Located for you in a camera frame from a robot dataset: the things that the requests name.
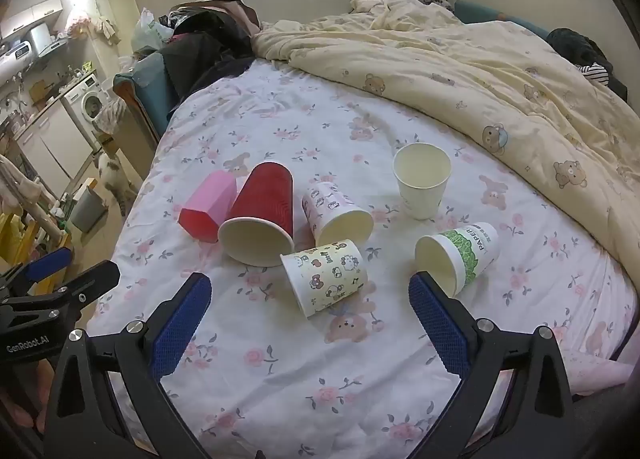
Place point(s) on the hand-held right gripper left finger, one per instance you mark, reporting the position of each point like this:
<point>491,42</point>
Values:
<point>180,324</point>

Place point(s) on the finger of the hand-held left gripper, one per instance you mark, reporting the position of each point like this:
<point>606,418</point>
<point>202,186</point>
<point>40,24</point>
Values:
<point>92,281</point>
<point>47,265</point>

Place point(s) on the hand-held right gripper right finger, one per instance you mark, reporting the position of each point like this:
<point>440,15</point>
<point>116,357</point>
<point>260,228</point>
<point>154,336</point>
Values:
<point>440,324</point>

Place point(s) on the green label paper cup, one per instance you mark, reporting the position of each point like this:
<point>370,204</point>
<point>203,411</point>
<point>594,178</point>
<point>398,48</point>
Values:
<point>457,256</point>

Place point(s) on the pink plastic cup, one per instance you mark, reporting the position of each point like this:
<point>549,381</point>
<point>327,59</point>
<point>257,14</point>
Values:
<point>207,209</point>

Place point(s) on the yellow cartoon print paper cup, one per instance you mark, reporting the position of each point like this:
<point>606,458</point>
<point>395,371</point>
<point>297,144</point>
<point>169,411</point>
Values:
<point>325,279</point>

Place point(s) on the plain white paper cup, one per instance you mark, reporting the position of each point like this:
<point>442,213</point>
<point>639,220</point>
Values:
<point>421,184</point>

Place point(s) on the red paper cup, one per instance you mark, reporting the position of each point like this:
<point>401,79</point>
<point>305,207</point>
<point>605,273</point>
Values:
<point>262,209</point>

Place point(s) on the pink cartoon print paper cup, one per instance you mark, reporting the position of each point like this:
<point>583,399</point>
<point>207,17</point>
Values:
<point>335,211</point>

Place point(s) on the grey trash bin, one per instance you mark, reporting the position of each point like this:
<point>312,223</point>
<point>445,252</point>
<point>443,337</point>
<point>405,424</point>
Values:
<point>87,209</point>

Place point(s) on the white and brown cat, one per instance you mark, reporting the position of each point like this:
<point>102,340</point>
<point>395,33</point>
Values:
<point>114,176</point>

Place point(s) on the white base cabinet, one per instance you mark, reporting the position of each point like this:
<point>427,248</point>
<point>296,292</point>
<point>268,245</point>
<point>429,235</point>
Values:
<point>55,144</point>

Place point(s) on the floral white bedsheet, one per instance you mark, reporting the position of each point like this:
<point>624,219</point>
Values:
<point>300,379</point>

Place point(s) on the white washing machine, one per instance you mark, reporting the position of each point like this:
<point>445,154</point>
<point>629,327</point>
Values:
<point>90,104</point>

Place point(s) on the white water heater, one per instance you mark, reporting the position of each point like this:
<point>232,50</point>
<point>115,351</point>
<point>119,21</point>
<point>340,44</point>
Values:
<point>15,61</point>

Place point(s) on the pink hanging bag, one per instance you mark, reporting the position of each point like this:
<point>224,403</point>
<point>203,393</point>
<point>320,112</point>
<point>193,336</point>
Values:
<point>79,23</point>

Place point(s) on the white plastic bag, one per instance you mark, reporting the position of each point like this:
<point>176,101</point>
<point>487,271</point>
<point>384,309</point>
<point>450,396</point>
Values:
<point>150,31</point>

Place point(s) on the yellow bear print duvet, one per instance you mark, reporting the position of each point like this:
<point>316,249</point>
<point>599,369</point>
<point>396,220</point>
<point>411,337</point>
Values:
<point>450,69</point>

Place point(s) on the dark clothes pile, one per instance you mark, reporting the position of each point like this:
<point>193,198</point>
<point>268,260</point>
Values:
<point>210,49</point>

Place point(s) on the striped cloth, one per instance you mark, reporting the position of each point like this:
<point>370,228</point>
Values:
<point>595,73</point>

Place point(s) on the black fuzzy garment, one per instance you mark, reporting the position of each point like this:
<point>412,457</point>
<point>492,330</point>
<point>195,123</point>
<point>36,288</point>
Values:
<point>580,49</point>

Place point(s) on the white wall cabinet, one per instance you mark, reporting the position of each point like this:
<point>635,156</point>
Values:
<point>30,16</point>

